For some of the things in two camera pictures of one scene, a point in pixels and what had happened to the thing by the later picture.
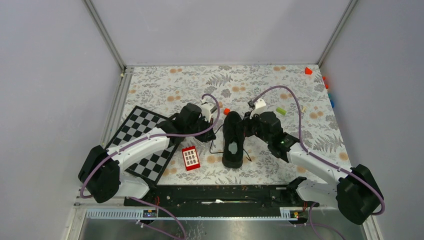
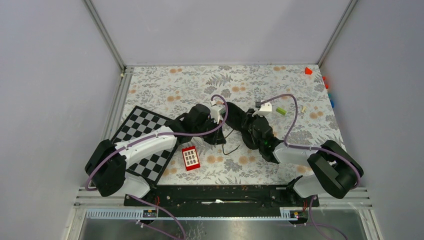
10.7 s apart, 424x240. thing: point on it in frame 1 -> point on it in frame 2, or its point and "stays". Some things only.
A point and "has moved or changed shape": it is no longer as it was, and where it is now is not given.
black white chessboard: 152,166 stays
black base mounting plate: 220,197 stays
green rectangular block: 281,110 stays
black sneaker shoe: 233,137 has moved or changed shape
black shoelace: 213,152 has moved or changed shape
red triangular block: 308,71 stays
